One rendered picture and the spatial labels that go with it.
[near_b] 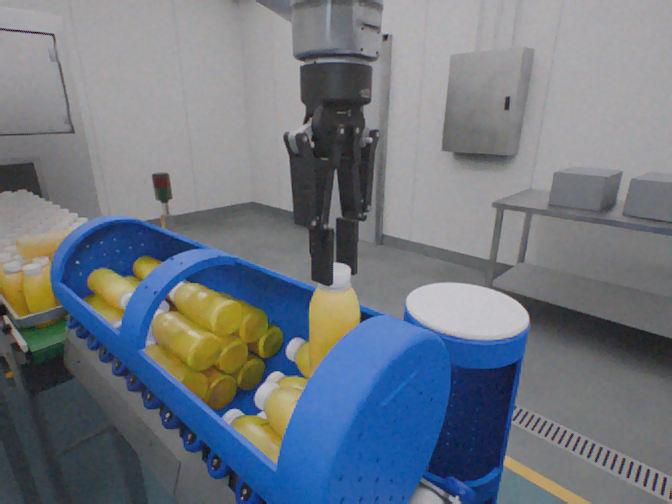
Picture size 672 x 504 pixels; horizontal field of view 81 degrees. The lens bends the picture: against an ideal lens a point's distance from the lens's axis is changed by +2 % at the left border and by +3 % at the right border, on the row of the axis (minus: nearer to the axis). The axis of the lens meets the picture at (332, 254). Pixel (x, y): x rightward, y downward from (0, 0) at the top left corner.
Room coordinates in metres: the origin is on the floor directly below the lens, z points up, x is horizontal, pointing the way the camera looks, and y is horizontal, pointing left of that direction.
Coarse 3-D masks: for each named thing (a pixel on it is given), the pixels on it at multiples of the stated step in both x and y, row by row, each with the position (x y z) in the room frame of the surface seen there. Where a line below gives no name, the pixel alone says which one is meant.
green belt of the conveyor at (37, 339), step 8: (64, 320) 1.03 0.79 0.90; (16, 328) 0.98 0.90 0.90; (24, 328) 0.98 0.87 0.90; (32, 328) 0.98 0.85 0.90; (40, 328) 0.98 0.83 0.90; (48, 328) 0.98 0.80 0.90; (56, 328) 0.98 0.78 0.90; (64, 328) 0.98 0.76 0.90; (24, 336) 0.94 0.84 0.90; (32, 336) 0.94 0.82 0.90; (40, 336) 0.94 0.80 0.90; (48, 336) 0.94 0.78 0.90; (56, 336) 0.94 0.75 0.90; (64, 336) 0.95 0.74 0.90; (32, 344) 0.90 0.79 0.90; (40, 344) 0.90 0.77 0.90; (48, 344) 0.91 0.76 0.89; (56, 344) 0.92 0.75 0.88; (64, 344) 0.93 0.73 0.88; (32, 352) 0.88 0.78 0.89; (40, 352) 0.89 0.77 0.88; (48, 352) 0.90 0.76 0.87; (56, 352) 0.91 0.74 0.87; (32, 360) 0.90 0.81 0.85; (40, 360) 0.88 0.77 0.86
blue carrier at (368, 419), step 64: (64, 256) 0.83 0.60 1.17; (128, 256) 0.98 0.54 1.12; (192, 256) 0.66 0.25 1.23; (128, 320) 0.58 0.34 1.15; (384, 320) 0.43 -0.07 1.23; (320, 384) 0.34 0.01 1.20; (384, 384) 0.35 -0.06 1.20; (448, 384) 0.47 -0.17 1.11; (256, 448) 0.35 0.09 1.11; (320, 448) 0.30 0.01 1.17; (384, 448) 0.35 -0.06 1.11
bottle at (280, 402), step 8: (272, 392) 0.45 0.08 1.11; (280, 392) 0.43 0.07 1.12; (288, 392) 0.43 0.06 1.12; (296, 392) 0.43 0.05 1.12; (272, 400) 0.43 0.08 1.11; (280, 400) 0.42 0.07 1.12; (288, 400) 0.41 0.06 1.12; (296, 400) 0.41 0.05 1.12; (264, 408) 0.43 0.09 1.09; (272, 408) 0.42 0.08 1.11; (280, 408) 0.41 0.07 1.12; (288, 408) 0.40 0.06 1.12; (272, 416) 0.41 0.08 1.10; (280, 416) 0.40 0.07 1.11; (288, 416) 0.40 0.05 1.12; (272, 424) 0.40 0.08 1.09; (280, 424) 0.40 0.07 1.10; (280, 432) 0.39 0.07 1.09
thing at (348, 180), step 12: (360, 132) 0.45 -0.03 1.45; (360, 156) 0.45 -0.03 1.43; (336, 168) 0.46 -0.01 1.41; (348, 168) 0.45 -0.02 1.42; (348, 180) 0.45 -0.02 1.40; (348, 192) 0.46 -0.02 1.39; (360, 192) 0.46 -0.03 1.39; (348, 204) 0.46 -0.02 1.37; (360, 204) 0.46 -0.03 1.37; (360, 216) 0.46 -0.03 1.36
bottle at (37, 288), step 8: (40, 272) 1.01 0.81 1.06; (24, 280) 0.99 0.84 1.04; (32, 280) 0.99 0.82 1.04; (40, 280) 1.00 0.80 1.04; (48, 280) 1.02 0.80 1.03; (24, 288) 0.98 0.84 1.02; (32, 288) 0.98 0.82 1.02; (40, 288) 0.99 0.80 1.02; (48, 288) 1.01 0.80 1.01; (32, 296) 0.98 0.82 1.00; (40, 296) 0.99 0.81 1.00; (48, 296) 1.00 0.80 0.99; (32, 304) 0.98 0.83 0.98; (40, 304) 0.98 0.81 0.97; (48, 304) 1.00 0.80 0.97; (56, 304) 1.03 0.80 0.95; (32, 312) 0.98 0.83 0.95; (56, 320) 1.01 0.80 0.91
